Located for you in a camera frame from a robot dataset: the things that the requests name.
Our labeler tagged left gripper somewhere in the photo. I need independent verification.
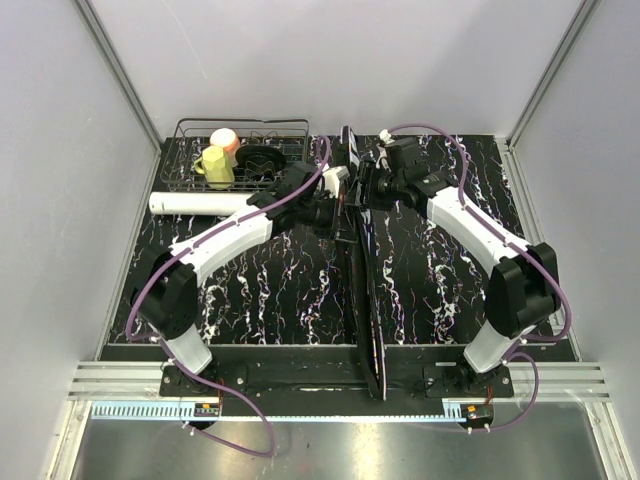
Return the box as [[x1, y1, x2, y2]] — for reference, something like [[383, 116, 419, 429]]
[[297, 193, 358, 244]]

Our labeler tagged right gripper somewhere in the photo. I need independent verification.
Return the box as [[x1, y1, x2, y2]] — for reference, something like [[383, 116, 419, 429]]
[[346, 160, 404, 212]]

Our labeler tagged black racket bag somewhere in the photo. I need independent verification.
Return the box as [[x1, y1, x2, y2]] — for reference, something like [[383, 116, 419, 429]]
[[335, 125, 387, 401]]

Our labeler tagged white shuttlecock tube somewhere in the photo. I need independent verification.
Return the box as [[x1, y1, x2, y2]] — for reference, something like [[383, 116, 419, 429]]
[[148, 192, 251, 216]]

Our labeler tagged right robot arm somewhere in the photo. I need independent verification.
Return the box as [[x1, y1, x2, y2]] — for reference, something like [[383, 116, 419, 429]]
[[356, 138, 562, 397]]

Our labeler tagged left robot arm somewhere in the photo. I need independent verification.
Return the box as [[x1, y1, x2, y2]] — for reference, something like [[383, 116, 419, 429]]
[[125, 162, 349, 396]]

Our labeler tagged black bowl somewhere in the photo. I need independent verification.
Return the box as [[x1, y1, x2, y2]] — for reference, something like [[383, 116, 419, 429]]
[[236, 145, 286, 181]]

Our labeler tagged marble pattern table mat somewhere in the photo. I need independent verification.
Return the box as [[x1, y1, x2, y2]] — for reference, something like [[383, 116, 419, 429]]
[[107, 134, 525, 345]]

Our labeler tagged yellow-green mug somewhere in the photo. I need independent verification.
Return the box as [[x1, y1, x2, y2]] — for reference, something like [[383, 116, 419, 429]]
[[194, 146, 235, 190]]

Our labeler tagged pink cup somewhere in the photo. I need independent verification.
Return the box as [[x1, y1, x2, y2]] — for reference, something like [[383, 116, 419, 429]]
[[209, 128, 241, 167]]

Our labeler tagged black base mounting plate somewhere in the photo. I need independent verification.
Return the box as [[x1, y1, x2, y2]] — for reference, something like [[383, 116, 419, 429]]
[[158, 342, 516, 417]]

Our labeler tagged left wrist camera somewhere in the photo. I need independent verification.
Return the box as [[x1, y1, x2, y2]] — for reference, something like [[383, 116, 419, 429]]
[[321, 166, 350, 198]]

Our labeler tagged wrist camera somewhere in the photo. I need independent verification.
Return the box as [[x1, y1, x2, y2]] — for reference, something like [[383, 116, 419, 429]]
[[379, 129, 397, 149], [321, 166, 350, 198]]

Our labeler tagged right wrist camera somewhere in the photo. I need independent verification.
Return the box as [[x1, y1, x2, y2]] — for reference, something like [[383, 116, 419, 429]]
[[379, 129, 397, 149]]

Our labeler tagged wire dish rack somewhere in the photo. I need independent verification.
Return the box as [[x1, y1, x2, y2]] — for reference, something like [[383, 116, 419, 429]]
[[157, 118, 310, 193]]

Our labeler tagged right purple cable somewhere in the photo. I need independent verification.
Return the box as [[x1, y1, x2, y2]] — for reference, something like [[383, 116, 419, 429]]
[[379, 123, 574, 434]]

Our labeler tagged purple cable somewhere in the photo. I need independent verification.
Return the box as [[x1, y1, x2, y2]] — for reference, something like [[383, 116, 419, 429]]
[[379, 123, 574, 434], [124, 135, 332, 457]]

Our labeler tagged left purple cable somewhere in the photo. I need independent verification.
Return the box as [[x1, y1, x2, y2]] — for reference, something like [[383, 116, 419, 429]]
[[124, 135, 332, 457]]

